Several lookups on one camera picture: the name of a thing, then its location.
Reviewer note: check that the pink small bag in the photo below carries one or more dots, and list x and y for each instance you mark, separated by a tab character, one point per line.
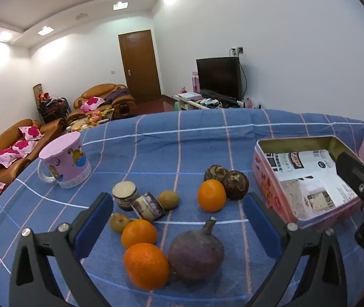
249	102

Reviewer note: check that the square ceiling light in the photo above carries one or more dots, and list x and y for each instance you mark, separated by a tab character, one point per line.
120	5
45	30

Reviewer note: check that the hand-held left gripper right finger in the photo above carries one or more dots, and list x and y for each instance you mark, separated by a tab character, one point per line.
262	227

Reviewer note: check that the pink tin box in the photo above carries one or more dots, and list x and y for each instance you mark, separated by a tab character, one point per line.
266	188

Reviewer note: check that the blue plaid blanket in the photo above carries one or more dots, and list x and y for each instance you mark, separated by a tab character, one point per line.
169	147

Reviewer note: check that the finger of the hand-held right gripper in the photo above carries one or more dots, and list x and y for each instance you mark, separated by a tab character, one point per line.
354	171

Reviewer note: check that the wall socket with plug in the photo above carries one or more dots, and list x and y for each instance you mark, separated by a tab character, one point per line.
238	51

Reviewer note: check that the white flat box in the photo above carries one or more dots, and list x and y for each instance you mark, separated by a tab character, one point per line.
188	96

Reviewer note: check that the brown leather armchair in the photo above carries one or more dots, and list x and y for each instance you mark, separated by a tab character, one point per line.
105	92

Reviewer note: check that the pink cartoon mug with lid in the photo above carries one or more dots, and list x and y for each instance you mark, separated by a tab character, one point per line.
68	163

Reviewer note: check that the pink tall box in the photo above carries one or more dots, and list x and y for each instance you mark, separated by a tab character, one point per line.
195	82

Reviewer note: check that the black television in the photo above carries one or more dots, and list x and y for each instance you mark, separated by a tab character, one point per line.
218	76

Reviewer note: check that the coffee table with food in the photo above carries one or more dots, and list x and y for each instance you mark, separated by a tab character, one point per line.
90	121

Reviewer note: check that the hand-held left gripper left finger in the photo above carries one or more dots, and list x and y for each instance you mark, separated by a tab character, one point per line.
94	230

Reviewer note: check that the brown wooden door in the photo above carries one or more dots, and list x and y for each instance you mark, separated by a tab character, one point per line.
140	67

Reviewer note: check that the purple throw blanket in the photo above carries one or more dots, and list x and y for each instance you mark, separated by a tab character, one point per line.
119	95

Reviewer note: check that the brown kiwi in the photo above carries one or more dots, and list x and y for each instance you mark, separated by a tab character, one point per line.
119	223
168	200

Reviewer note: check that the small brown jar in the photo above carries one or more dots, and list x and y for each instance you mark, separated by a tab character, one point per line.
148	207
124	195

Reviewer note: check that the brown leather sofa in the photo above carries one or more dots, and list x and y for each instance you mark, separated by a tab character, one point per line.
2	144

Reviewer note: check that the orange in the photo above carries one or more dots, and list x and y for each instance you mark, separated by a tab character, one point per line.
211	195
146	266
138	234

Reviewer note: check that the printed paper sheet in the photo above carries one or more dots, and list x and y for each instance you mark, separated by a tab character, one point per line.
310	182

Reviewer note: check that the chair with clothes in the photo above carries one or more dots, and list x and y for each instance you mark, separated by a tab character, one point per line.
52	107

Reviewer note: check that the white tv stand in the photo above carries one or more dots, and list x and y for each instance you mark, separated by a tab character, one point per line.
188	102

